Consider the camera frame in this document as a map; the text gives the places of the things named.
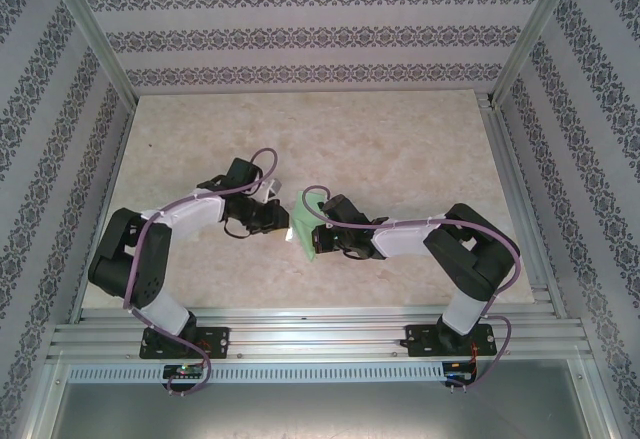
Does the light green cloth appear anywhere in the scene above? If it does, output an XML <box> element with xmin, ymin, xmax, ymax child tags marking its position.
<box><xmin>291</xmin><ymin>189</ymin><xmax>326</xmax><ymax>262</ymax></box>

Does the grey metal sheet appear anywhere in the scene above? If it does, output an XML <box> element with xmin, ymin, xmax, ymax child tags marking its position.
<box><xmin>49</xmin><ymin>381</ymin><xmax>601</xmax><ymax>439</ymax></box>

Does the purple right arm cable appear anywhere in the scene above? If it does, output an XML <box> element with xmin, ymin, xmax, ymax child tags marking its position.
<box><xmin>302</xmin><ymin>185</ymin><xmax>522</xmax><ymax>394</ymax></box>

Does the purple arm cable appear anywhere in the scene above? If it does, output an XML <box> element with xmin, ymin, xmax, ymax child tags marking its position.
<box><xmin>302</xmin><ymin>185</ymin><xmax>522</xmax><ymax>394</ymax></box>
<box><xmin>122</xmin><ymin>147</ymin><xmax>280</xmax><ymax>399</ymax></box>

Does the aluminium mounting rail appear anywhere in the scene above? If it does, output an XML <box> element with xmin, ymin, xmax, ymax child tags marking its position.
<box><xmin>47</xmin><ymin>308</ymin><xmax>594</xmax><ymax>360</ymax></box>

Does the aluminium side rail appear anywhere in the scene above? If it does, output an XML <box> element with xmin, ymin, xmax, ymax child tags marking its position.
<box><xmin>477</xmin><ymin>92</ymin><xmax>569</xmax><ymax>318</ymax></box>
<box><xmin>69</xmin><ymin>101</ymin><xmax>137</xmax><ymax>323</ymax></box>

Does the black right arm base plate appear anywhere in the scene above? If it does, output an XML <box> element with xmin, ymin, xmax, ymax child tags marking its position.
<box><xmin>405</xmin><ymin>323</ymin><xmax>499</xmax><ymax>359</ymax></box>

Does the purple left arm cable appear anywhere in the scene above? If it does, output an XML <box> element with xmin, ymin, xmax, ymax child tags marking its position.
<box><xmin>122</xmin><ymin>147</ymin><xmax>280</xmax><ymax>399</ymax></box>

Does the slotted grey cable duct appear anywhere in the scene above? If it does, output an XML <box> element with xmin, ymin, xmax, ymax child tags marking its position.
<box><xmin>67</xmin><ymin>362</ymin><xmax>446</xmax><ymax>384</ymax></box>

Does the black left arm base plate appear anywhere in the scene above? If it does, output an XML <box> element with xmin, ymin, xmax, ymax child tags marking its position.
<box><xmin>141</xmin><ymin>326</ymin><xmax>232</xmax><ymax>361</ymax></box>

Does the aluminium frame post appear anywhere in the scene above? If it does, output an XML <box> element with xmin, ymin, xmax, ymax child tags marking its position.
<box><xmin>492</xmin><ymin>0</ymin><xmax>584</xmax><ymax>108</ymax></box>
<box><xmin>42</xmin><ymin>0</ymin><xmax>139</xmax><ymax>105</ymax></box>

